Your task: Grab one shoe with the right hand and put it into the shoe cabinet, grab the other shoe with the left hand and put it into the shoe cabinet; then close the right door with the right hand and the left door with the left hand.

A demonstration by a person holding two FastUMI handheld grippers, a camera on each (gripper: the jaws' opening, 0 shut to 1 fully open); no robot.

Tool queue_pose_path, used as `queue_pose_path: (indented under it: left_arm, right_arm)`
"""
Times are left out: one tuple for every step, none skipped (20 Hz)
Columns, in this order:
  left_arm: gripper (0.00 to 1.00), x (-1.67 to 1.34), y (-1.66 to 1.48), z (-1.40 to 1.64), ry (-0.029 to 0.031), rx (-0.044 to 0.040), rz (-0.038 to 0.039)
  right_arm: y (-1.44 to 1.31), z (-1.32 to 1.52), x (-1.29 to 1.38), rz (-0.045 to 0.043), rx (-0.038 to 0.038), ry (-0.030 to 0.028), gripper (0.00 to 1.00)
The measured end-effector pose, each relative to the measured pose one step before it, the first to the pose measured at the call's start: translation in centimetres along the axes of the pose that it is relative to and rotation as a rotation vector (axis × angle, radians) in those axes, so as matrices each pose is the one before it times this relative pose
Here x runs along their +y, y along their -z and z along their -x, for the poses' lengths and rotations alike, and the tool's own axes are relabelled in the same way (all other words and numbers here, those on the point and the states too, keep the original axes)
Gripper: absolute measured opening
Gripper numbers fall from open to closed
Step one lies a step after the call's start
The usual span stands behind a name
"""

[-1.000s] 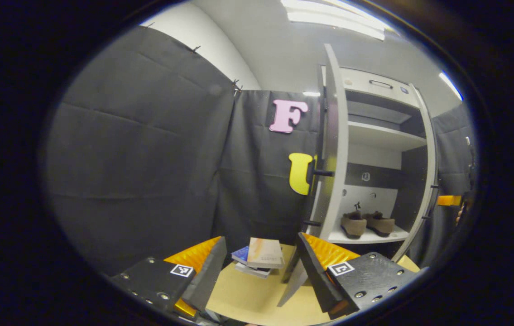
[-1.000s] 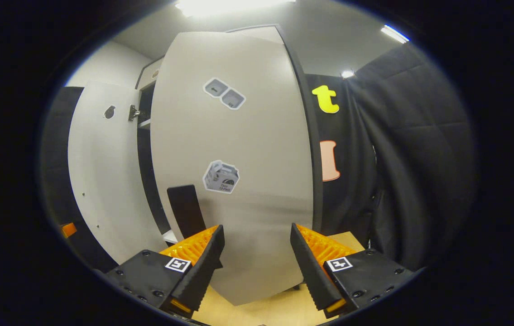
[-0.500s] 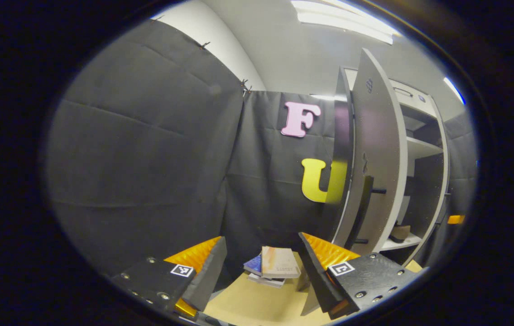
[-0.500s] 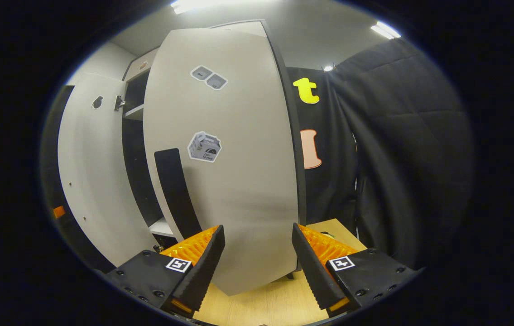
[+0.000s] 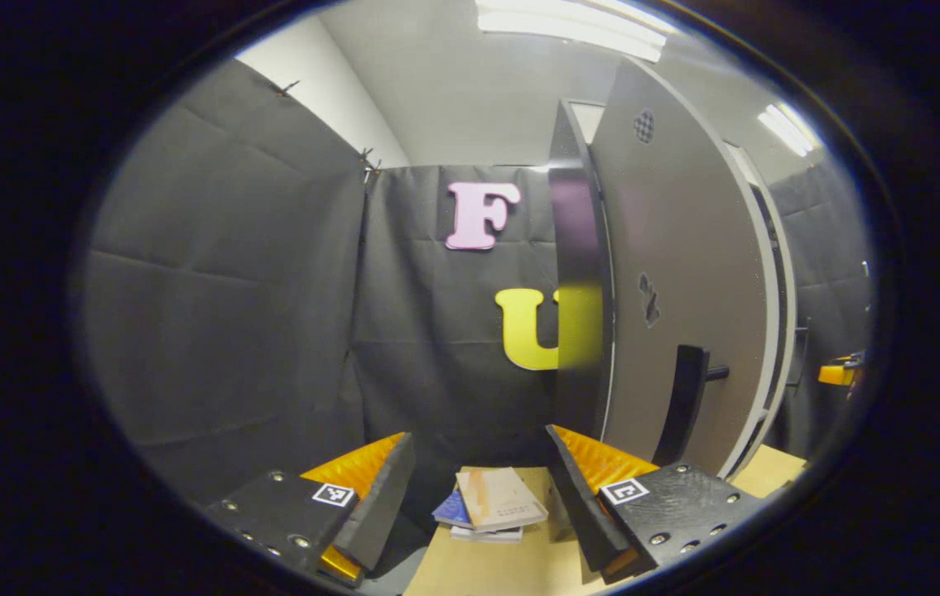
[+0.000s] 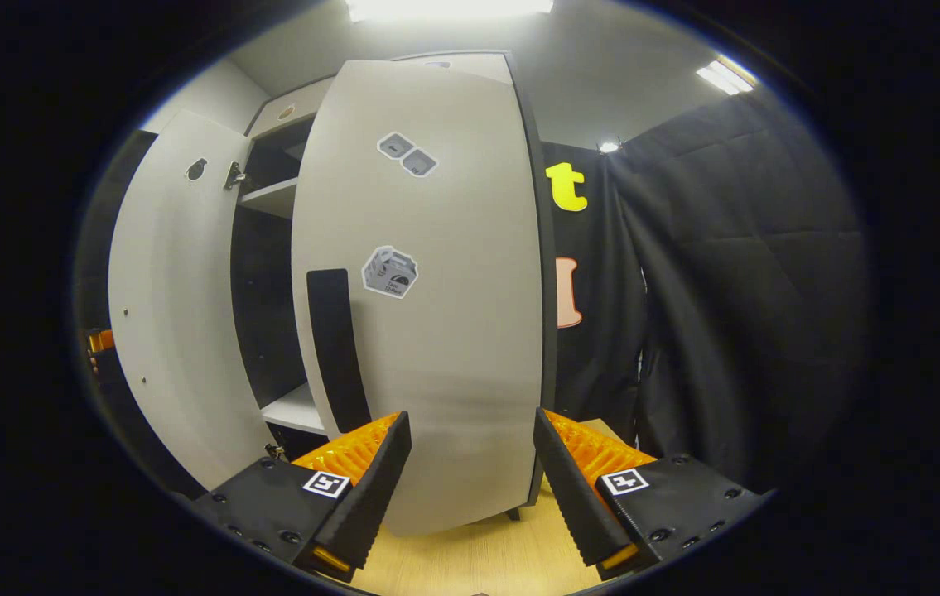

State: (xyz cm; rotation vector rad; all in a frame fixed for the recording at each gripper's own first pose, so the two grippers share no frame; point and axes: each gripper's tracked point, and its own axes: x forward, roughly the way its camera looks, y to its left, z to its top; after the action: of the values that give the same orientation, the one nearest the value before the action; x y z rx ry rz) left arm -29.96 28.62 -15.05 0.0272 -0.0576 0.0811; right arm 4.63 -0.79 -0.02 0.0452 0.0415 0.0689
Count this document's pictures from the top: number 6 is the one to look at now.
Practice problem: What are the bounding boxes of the white shoe cabinet door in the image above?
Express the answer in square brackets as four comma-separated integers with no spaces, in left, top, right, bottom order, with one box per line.
[291,51,547,537]
[108,110,282,491]

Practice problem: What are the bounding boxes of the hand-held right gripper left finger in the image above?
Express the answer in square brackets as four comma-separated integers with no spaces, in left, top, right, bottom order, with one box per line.
[192,410,412,583]

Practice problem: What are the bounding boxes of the white shoe cabinet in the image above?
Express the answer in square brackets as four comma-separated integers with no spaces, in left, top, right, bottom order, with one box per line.
[229,51,560,507]

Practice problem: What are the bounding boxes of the wooden base platform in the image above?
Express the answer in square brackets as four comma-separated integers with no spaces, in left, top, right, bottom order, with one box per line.
[345,418,632,596]

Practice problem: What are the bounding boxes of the black backdrop cloth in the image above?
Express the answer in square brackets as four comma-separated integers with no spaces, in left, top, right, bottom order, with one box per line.
[606,83,870,497]
[540,141,648,440]

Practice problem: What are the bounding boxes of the white cabinet shelf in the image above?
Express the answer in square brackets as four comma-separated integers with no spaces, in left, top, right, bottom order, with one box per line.
[239,176,301,220]
[261,382,330,437]

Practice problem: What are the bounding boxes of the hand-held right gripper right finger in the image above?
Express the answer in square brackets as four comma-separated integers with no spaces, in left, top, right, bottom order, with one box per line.
[533,406,773,582]

